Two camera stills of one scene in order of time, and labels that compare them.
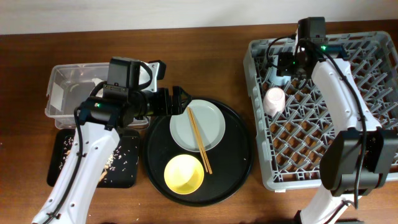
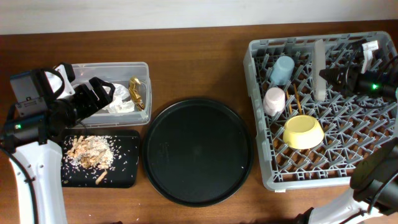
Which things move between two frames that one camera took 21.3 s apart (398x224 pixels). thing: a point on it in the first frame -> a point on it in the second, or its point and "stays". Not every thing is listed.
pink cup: [274, 101] stays
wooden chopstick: [197, 138] -> [289, 102]
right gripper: [283, 65] -> [350, 82]
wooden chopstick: [208, 167] -> [298, 101]
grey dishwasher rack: [295, 119] stays
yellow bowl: [184, 174] -> [303, 132]
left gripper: [166, 108] -> [93, 104]
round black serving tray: [229, 161] stays
